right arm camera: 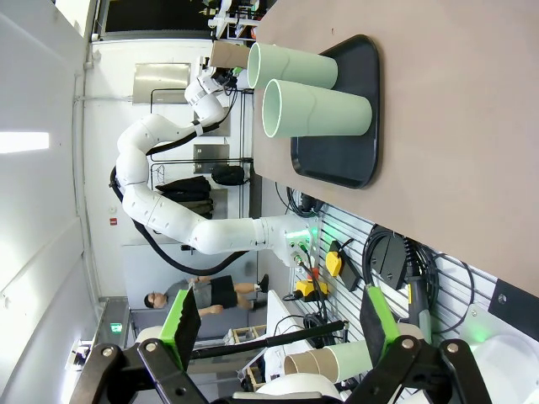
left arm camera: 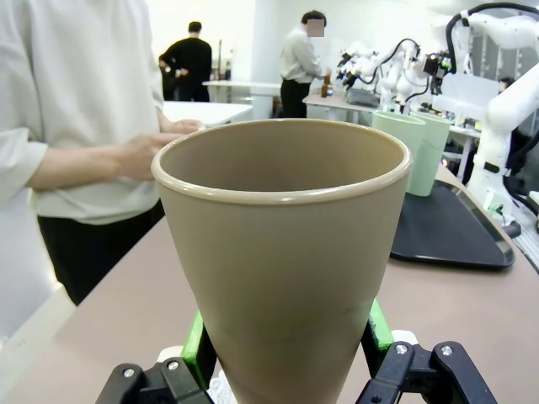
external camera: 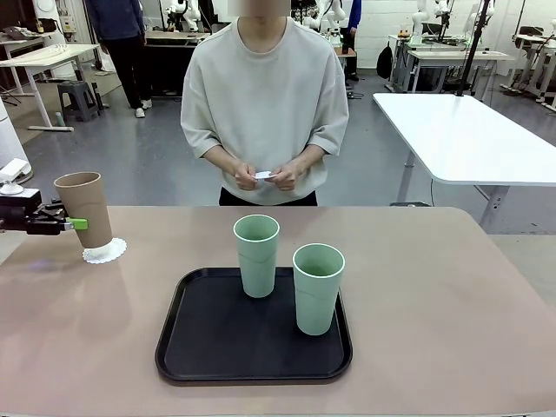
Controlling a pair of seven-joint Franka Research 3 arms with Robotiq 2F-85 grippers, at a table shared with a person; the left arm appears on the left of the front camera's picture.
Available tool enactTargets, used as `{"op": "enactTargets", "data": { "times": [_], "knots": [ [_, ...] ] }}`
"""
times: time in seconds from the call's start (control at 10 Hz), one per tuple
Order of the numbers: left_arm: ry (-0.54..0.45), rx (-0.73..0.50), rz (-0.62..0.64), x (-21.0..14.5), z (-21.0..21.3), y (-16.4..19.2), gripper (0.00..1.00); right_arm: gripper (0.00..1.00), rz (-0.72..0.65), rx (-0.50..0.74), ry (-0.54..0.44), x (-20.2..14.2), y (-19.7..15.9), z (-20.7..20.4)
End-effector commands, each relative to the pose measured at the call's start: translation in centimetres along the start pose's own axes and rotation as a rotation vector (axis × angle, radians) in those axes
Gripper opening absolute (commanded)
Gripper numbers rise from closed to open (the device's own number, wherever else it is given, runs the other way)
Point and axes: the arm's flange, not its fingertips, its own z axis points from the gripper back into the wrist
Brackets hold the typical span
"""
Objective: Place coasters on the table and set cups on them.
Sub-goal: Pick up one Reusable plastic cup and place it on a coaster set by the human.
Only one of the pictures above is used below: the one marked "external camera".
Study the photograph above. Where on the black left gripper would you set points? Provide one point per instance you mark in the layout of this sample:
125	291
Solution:
17	208

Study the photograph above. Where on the brown cup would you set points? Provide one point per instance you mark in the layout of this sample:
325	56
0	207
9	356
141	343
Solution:
89	204

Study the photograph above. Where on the green cup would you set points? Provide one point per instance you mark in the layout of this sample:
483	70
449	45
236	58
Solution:
316	304
257	269

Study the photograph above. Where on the person's right forearm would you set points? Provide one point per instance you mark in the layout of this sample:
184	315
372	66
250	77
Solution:
221	156

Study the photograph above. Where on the white lab robot arm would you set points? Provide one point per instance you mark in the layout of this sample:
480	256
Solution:
187	11
418	21

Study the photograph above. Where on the person's left forearm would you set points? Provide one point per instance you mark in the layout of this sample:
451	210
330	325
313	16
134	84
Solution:
306	156

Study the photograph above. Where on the person's right hand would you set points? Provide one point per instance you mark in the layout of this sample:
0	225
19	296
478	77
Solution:
245	176

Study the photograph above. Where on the person's left hand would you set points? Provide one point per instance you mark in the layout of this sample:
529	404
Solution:
287	178

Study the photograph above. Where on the white cylindrical appliance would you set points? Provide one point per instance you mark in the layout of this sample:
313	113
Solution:
8	134

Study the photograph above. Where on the grey plastic stool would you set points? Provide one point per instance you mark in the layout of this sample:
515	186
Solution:
78	102

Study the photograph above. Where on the white desk with slim legs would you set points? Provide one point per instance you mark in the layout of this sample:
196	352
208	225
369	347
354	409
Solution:
48	56

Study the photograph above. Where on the bystander in dark navy top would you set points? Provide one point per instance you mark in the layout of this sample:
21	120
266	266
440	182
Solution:
121	48

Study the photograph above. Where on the brown top lab table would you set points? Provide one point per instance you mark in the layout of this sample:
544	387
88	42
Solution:
174	41

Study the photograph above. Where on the black plastic tray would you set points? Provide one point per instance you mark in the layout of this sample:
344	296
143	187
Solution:
243	347

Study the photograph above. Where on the person in beige sweatshirt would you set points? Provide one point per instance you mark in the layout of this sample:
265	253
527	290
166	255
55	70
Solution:
265	95

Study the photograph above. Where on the bystander in blue jacket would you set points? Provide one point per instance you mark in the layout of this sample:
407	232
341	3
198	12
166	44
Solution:
354	21

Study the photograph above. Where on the black backpack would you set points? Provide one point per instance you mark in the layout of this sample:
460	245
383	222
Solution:
384	63

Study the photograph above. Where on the large white table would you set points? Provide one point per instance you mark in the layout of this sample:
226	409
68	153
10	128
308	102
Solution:
460	134

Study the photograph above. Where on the long white lab bench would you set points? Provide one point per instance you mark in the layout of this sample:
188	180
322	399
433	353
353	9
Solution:
456	56

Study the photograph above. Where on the black tripod pole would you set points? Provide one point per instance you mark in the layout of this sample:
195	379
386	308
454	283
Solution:
471	48

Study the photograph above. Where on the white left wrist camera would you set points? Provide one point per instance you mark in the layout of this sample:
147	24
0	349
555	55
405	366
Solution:
15	171

